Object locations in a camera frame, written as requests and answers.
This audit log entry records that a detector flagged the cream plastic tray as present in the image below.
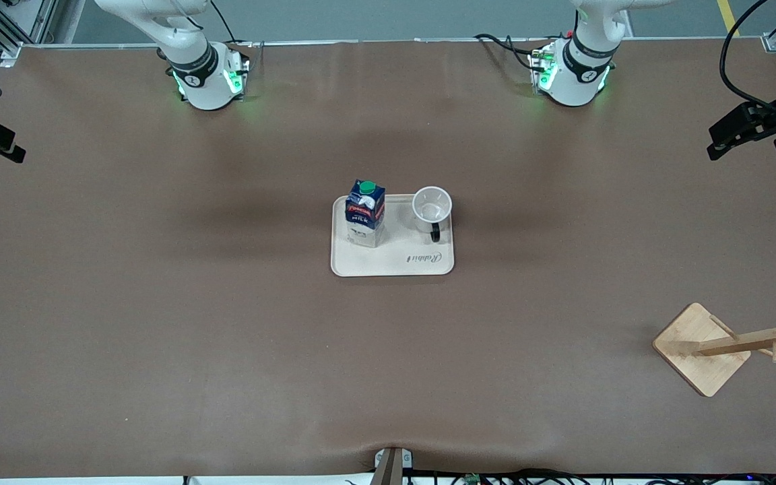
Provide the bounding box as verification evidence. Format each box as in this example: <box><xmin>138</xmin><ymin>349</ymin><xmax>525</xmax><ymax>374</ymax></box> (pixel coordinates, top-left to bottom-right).
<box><xmin>330</xmin><ymin>193</ymin><xmax>456</xmax><ymax>278</ymax></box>

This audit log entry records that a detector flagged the white smiley cup black handle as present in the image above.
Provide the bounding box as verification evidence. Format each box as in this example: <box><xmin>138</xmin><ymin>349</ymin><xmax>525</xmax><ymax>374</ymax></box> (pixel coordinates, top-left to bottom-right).
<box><xmin>412</xmin><ymin>186</ymin><xmax>454</xmax><ymax>245</ymax></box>

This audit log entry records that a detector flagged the black right arm base cable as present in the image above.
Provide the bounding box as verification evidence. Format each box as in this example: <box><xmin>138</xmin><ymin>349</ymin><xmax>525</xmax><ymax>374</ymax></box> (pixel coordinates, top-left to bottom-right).
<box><xmin>207</xmin><ymin>0</ymin><xmax>265</xmax><ymax>68</ymax></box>

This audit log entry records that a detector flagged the wooden cup rack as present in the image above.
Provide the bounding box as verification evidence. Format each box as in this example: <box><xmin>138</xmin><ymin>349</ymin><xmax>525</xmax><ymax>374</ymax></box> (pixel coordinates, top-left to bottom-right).
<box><xmin>651</xmin><ymin>296</ymin><xmax>776</xmax><ymax>398</ymax></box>

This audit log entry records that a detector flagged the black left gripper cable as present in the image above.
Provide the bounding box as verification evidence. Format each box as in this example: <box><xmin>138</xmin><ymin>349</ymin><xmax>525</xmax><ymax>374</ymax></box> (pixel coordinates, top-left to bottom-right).
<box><xmin>719</xmin><ymin>0</ymin><xmax>776</xmax><ymax>125</ymax></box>

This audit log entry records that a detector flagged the metal table edge bracket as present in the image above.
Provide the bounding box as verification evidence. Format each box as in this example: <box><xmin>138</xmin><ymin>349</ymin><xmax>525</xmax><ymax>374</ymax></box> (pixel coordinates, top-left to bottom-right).
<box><xmin>373</xmin><ymin>446</ymin><xmax>414</xmax><ymax>485</ymax></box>

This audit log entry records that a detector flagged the blue milk carton green cap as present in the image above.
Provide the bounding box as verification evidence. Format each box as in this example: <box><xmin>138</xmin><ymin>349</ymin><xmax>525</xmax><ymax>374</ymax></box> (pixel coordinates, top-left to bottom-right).
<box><xmin>345</xmin><ymin>179</ymin><xmax>387</xmax><ymax>249</ymax></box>

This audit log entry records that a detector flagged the black left arm base cable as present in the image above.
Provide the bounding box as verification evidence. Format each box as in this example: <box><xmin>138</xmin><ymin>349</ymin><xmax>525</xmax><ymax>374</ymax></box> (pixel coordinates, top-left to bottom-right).
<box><xmin>474</xmin><ymin>32</ymin><xmax>552</xmax><ymax>72</ymax></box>

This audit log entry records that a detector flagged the black arm base cable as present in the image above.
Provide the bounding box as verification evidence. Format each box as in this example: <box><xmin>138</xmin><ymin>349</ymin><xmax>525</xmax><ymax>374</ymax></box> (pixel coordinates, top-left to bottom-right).
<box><xmin>207</xmin><ymin>0</ymin><xmax>265</xmax><ymax>68</ymax></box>
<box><xmin>474</xmin><ymin>32</ymin><xmax>552</xmax><ymax>72</ymax></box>

